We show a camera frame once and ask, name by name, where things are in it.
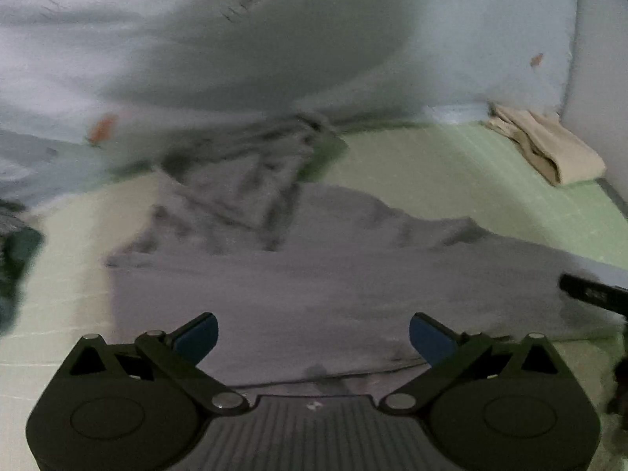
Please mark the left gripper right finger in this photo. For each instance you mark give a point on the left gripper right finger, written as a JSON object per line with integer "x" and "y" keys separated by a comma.
{"x": 449, "y": 354}

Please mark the blue denim garment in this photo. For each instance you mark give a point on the blue denim garment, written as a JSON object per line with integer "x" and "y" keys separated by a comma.
{"x": 19, "y": 246}

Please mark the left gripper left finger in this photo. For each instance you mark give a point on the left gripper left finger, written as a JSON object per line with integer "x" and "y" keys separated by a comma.
{"x": 177, "y": 355}

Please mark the folded beige garment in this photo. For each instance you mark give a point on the folded beige garment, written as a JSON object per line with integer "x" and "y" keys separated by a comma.
{"x": 557, "y": 154}

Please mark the pale blue carrot-print sheet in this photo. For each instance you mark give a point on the pale blue carrot-print sheet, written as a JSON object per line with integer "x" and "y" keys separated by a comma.
{"x": 92, "y": 87}

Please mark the grey zip hoodie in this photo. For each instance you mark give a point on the grey zip hoodie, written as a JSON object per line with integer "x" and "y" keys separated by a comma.
{"x": 309, "y": 280}

